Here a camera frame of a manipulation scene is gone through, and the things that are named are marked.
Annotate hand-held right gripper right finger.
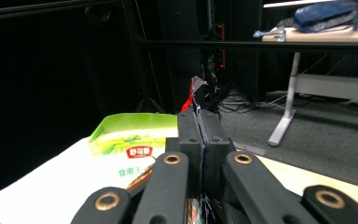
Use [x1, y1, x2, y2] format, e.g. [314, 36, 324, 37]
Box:
[200, 109, 237, 198]

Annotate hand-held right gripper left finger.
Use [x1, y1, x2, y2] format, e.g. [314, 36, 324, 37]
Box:
[165, 106, 205, 194]

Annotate red and black snack packet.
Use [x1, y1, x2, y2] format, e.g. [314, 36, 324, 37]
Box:
[181, 76, 223, 224]

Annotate green and white starch packet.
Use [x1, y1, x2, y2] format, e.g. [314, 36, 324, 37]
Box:
[88, 112, 180, 190]

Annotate black tripod stand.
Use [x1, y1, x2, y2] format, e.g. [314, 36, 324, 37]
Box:
[134, 36, 166, 114]

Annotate black metal bar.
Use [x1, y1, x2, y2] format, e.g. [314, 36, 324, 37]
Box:
[136, 39, 358, 53]

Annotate grey blue cloth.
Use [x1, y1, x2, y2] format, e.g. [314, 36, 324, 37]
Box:
[253, 27, 287, 42]

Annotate wooden desk with white legs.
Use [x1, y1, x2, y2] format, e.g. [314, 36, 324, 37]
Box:
[261, 25, 358, 147]

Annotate blue bag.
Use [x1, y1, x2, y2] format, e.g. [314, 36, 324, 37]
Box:
[293, 0, 358, 34]

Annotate cables on floor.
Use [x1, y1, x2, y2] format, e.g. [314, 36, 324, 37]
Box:
[218, 91, 291, 115]

